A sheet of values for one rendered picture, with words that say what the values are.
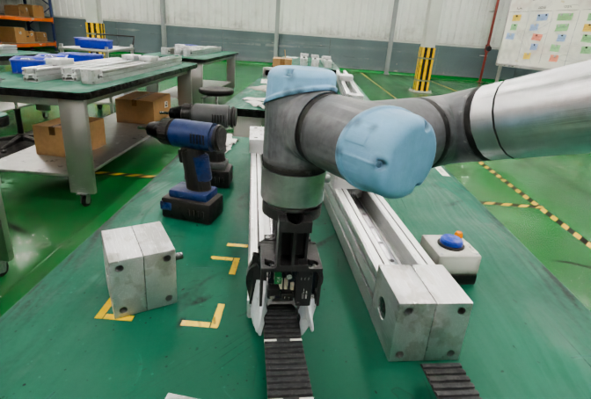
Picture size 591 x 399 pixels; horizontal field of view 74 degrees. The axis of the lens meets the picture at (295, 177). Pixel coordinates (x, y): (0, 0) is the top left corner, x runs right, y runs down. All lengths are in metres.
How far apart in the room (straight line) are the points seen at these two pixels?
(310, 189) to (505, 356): 0.39
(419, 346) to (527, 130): 0.33
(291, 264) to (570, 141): 0.29
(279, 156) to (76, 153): 2.49
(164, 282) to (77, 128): 2.22
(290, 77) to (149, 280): 0.38
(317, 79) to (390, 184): 0.14
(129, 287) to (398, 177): 0.43
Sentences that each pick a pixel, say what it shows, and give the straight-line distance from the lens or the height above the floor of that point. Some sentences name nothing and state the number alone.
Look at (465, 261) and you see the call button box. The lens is 0.77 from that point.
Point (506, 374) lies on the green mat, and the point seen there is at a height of 0.78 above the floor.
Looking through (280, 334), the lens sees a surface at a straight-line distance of 0.57.
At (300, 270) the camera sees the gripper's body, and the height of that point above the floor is 0.93.
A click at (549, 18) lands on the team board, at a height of 1.61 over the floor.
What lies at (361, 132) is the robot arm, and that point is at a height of 1.11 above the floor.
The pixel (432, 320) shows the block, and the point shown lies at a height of 0.85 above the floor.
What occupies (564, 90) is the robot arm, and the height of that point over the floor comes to 1.16.
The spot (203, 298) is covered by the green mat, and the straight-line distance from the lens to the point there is 0.67.
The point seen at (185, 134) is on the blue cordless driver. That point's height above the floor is 0.97.
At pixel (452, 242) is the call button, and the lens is 0.77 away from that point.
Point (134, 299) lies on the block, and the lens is 0.64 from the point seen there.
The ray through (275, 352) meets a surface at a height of 0.80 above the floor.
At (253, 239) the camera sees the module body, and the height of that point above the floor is 0.86.
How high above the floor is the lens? 1.18
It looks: 20 degrees down
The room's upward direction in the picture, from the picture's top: 4 degrees clockwise
